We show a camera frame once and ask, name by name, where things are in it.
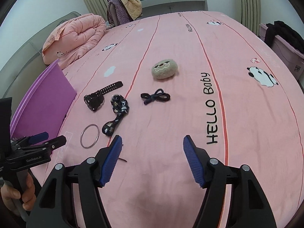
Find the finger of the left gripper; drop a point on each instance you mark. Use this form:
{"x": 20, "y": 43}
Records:
{"x": 47, "y": 146}
{"x": 30, "y": 140}

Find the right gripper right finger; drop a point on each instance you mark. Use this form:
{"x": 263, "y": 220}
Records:
{"x": 203, "y": 167}

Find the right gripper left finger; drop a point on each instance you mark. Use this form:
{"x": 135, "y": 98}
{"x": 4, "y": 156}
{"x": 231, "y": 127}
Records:
{"x": 100, "y": 168}

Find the large silver bangle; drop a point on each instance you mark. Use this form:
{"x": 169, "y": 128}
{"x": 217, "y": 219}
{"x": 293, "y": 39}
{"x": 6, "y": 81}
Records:
{"x": 89, "y": 136}

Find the black wrist watch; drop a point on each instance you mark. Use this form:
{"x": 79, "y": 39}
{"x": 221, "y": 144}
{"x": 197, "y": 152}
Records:
{"x": 96, "y": 99}

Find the beige plush round clip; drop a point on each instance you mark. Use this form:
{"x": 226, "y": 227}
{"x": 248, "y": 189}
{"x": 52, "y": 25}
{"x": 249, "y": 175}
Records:
{"x": 164, "y": 69}

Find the left hand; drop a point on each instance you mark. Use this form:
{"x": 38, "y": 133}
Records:
{"x": 28, "y": 197}

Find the purple plastic bin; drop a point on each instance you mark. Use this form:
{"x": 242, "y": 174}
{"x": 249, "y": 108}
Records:
{"x": 45, "y": 105}

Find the grey headboard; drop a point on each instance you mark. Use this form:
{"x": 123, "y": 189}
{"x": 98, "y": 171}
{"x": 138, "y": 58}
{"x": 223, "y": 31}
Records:
{"x": 23, "y": 68}

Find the pink bed sheet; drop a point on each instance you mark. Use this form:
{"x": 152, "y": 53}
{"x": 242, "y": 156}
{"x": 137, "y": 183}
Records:
{"x": 231, "y": 94}

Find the folded pink quilt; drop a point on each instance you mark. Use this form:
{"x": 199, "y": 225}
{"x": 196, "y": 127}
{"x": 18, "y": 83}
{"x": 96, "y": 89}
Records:
{"x": 72, "y": 39}

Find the pink storage box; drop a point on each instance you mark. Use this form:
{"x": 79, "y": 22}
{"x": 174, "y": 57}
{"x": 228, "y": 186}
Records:
{"x": 291, "y": 57}

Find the chair with clothes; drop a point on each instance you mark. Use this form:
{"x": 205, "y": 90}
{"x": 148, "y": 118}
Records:
{"x": 123, "y": 11}

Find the black clothes on box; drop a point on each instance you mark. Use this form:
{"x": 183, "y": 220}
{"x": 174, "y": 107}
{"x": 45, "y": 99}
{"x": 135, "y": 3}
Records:
{"x": 279, "y": 28}

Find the beige curtain right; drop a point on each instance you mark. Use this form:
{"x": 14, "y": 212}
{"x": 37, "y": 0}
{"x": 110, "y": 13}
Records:
{"x": 251, "y": 15}

